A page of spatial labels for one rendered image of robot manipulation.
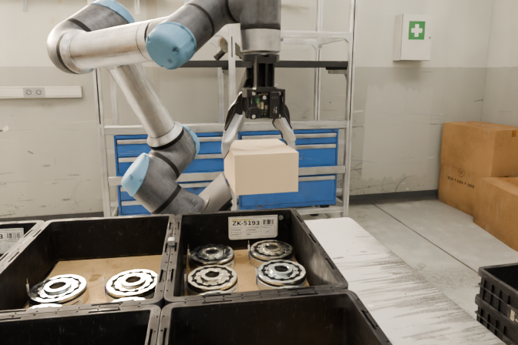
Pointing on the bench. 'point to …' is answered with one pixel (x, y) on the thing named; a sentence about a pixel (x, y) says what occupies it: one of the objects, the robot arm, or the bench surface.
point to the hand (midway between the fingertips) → (257, 156)
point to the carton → (261, 167)
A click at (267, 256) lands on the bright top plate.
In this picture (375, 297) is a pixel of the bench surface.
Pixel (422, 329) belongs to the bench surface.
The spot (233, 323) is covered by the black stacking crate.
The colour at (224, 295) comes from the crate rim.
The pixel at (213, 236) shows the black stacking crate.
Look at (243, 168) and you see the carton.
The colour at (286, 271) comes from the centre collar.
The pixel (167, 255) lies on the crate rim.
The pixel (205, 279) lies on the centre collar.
